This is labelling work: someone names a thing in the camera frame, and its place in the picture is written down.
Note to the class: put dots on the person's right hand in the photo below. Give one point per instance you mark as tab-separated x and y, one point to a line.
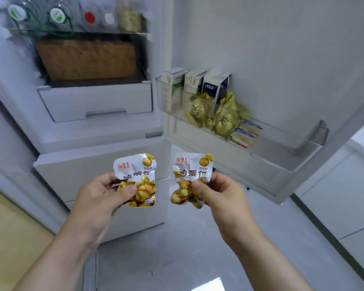
227	206

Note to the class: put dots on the chestnut snack packet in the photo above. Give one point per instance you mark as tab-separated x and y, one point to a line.
191	169
138	169

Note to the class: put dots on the white and beige drink carton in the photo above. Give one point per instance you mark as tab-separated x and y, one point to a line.
192	83

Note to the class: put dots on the clear door shelf bin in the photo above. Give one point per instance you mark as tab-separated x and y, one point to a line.
279	148

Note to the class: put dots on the gold foil snack bag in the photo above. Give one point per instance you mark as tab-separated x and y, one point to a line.
198	110
227	121

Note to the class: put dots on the red cap bottle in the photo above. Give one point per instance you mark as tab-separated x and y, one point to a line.
89	17

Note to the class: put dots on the person's right forearm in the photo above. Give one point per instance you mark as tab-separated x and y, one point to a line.
267	263

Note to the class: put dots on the white cap bottle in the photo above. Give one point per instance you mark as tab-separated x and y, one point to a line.
109	18

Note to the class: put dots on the white cabinet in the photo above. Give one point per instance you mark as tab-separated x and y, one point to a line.
345	193

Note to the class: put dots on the white and blue drink carton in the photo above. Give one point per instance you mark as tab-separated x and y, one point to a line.
214	84

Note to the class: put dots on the person's right thumb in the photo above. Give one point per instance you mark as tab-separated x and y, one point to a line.
201	192

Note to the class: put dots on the white refrigerator door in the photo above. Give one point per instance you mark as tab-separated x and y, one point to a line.
291	57

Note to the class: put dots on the glass refrigerator shelf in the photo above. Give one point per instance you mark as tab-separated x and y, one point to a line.
79	32

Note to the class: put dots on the white and green drink carton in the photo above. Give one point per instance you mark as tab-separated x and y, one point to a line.
173	84

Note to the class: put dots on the person's left hand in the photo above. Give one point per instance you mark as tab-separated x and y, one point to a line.
92	206

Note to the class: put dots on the white freezer drawer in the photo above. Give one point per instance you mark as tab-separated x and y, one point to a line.
79	169

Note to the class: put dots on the green cap clear bottle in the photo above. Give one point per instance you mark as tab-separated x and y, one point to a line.
58	15
17	12

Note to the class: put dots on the white crisper drawer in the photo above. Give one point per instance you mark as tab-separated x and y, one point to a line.
94	99

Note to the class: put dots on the person's left forearm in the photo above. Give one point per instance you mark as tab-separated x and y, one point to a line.
53	263

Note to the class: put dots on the white refrigerator body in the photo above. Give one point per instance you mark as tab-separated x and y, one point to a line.
15	96

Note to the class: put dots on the clear jar of yellow food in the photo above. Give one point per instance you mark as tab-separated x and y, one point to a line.
129	18

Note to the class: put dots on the small striped flat packet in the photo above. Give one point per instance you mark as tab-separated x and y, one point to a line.
242	137
251	127

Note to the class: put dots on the person's left thumb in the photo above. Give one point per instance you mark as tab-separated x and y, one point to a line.
124	195

